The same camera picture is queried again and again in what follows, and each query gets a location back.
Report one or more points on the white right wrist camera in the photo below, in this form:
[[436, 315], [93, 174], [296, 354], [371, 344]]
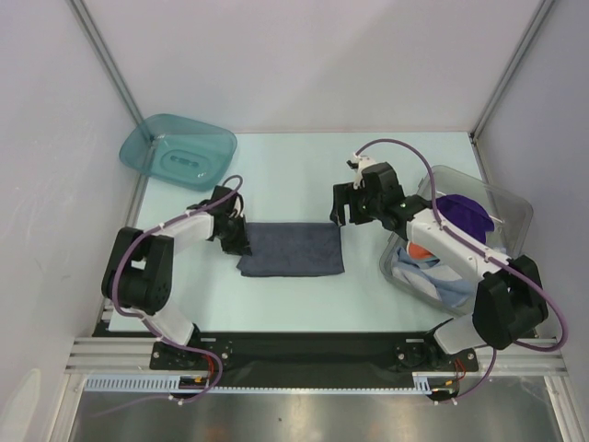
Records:
[[359, 163]]

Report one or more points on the dark grey-blue towel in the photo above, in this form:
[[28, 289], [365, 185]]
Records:
[[293, 250]]

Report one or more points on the clear plastic bin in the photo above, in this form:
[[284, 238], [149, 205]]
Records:
[[491, 215]]

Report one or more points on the orange towel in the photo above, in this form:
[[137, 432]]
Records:
[[418, 253]]

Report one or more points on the aluminium corner post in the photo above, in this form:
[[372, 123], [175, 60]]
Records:
[[102, 51], [522, 48]]

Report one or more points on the purple towel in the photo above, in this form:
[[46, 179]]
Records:
[[466, 214]]

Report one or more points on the teal plastic bin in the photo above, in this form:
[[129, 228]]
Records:
[[181, 151]]

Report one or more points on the aluminium rail frame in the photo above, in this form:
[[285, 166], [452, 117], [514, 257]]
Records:
[[517, 395]]

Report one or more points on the light blue towel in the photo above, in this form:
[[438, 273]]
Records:
[[431, 277]]

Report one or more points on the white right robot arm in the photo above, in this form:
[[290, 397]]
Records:
[[508, 301]]

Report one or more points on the left aluminium corner post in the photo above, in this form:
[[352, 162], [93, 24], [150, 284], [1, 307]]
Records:
[[102, 51]]

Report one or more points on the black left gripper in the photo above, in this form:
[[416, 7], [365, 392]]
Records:
[[241, 245]]

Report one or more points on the right aluminium corner post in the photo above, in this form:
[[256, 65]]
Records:
[[522, 48]]

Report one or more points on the grey slotted cable duct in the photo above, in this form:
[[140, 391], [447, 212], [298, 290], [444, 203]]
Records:
[[171, 384]]

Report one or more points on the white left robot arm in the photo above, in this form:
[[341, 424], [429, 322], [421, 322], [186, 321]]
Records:
[[139, 273]]

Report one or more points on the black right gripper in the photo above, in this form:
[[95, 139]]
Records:
[[352, 205]]

